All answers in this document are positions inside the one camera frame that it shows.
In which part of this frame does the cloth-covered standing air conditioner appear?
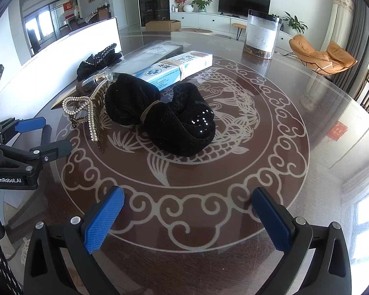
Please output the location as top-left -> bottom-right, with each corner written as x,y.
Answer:
320,0 -> 355,53

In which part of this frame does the orange topped bench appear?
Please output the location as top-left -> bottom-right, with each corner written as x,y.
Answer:
231,22 -> 248,41

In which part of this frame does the dining table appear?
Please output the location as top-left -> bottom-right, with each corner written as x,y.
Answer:
78,12 -> 99,25

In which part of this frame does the large leafy potted plant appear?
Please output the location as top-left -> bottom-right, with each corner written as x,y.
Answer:
281,12 -> 308,34

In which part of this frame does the small glass vial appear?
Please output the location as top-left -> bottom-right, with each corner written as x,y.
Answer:
78,70 -> 114,88

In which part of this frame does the black white patterned clothing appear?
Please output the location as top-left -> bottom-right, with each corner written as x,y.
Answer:
0,240 -> 23,295

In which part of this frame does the blue white carton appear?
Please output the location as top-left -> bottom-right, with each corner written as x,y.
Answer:
132,52 -> 213,91

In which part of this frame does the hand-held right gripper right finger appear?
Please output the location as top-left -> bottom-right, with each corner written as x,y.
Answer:
251,187 -> 353,295

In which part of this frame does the white door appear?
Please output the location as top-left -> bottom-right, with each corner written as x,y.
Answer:
121,0 -> 139,27

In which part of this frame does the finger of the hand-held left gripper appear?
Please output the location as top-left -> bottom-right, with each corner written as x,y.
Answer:
0,117 -> 46,146
0,139 -> 73,173

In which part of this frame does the green potted plant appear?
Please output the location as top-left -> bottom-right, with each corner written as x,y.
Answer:
191,0 -> 213,13

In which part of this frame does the brown card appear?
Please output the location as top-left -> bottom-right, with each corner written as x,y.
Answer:
51,81 -> 80,109

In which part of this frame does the clear jar with black lid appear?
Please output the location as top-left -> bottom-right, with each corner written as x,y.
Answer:
243,9 -> 283,59

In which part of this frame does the brown cardboard box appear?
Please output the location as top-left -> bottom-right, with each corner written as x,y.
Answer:
145,19 -> 181,32

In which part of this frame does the black velvet scrunchie pair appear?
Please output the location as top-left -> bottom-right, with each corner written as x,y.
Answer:
105,72 -> 216,157

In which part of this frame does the brown patterned glass desktop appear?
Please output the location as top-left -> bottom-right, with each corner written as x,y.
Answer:
0,28 -> 369,295

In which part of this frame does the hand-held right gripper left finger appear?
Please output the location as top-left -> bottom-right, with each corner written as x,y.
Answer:
24,186 -> 125,295

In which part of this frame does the bagged phone case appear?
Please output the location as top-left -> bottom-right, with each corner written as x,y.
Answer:
114,44 -> 185,74

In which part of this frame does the beige oval scratching board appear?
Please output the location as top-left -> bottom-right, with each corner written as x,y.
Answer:
181,28 -> 214,35

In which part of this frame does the flat screen television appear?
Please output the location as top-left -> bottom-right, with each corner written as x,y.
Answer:
218,0 -> 271,17

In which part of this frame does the grey curtain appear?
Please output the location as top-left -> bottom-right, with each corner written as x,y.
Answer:
332,0 -> 369,99

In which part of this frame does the black beaded scrunchie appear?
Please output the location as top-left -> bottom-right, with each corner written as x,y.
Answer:
77,42 -> 123,82

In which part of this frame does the red door poster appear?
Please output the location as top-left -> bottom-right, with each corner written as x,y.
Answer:
63,1 -> 75,20

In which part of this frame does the orange rocking chair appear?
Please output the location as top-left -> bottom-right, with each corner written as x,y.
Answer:
283,34 -> 358,76

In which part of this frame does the wooden dining chair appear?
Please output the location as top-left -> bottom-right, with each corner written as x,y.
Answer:
97,6 -> 111,22

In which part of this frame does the pearl hair claw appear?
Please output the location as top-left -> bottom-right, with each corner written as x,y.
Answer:
62,78 -> 111,143

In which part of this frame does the white television cabinet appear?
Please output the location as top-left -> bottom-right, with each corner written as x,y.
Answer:
170,12 -> 299,42

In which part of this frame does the white cardboard box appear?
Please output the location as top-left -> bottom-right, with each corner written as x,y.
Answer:
0,16 -> 123,123

